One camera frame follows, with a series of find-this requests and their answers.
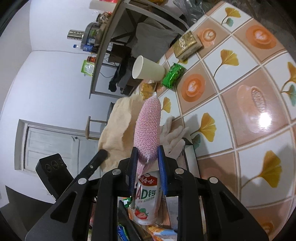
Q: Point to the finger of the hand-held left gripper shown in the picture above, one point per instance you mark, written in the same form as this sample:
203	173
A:
92	165

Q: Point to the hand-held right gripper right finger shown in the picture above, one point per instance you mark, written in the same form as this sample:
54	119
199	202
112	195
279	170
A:
162	171

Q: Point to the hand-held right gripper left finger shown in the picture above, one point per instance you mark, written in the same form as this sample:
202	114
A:
133	171

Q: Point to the white yogurt drink bottle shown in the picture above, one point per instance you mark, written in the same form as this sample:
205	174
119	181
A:
145	199

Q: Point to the pink mesh scrub sponge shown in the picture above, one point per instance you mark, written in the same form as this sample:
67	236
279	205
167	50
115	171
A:
148	125

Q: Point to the white door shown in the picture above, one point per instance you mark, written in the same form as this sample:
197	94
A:
50	148

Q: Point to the green foil snack packet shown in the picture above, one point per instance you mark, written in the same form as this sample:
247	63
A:
127	202

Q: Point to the white fluffy blanket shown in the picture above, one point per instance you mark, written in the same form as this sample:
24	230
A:
115	134

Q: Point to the wooden chair black seat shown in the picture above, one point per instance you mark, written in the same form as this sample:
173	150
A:
92	122

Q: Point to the orange snack bag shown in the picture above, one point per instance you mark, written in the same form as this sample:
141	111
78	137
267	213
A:
161	234

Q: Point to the gold foil snack packet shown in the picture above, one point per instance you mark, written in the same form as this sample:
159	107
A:
148	90

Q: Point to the patterned tablecloth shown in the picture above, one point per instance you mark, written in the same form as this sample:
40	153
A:
231	104

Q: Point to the small green snack packet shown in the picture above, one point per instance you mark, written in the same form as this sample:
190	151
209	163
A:
173	75

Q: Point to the black cloth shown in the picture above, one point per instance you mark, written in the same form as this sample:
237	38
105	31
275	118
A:
122	71

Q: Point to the white paper cup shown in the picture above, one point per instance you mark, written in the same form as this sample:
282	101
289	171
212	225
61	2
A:
148	69

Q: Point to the clear water bottle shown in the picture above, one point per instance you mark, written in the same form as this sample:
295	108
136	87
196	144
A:
82	47

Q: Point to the long grey desk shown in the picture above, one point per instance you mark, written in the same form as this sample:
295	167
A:
108	46

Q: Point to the metal cylinder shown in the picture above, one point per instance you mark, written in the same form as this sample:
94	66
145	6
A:
75	34

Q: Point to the grey metal pot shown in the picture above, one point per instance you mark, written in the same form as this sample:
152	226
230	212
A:
90	31

